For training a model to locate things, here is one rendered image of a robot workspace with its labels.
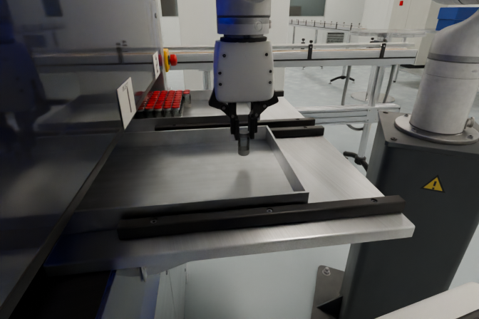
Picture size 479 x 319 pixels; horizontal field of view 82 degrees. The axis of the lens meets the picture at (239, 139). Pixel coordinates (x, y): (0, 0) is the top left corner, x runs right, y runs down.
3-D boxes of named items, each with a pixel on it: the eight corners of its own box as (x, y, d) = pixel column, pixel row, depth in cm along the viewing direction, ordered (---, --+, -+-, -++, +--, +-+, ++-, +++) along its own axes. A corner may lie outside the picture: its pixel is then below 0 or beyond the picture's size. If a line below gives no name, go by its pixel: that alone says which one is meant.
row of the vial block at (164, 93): (155, 125, 72) (152, 108, 70) (162, 104, 88) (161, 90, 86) (163, 124, 72) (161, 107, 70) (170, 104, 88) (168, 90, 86)
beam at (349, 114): (170, 134, 180) (169, 116, 175) (172, 129, 187) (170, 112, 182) (396, 122, 200) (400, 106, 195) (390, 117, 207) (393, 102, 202)
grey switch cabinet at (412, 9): (412, 70, 610) (440, -40, 525) (380, 61, 718) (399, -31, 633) (430, 69, 616) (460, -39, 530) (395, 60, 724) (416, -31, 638)
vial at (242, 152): (238, 157, 52) (238, 135, 50) (237, 151, 54) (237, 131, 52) (250, 156, 52) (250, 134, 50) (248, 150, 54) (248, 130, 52)
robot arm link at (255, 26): (266, 16, 47) (266, 34, 48) (214, 16, 46) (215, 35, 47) (279, 16, 40) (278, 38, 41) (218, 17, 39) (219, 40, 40)
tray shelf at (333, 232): (45, 277, 33) (40, 265, 32) (145, 103, 96) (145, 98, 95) (413, 236, 39) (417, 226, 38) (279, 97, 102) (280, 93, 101)
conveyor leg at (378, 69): (356, 166, 211) (378, 64, 179) (351, 161, 219) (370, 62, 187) (368, 166, 212) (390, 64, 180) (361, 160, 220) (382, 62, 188)
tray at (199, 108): (122, 133, 67) (120, 119, 66) (142, 102, 91) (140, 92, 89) (259, 126, 71) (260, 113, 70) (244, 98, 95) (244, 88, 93)
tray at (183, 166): (59, 235, 36) (52, 213, 35) (113, 148, 60) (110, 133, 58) (306, 211, 41) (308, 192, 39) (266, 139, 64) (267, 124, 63)
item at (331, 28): (367, 34, 423) (369, 23, 417) (358, 34, 421) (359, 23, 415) (294, 25, 748) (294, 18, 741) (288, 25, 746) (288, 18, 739)
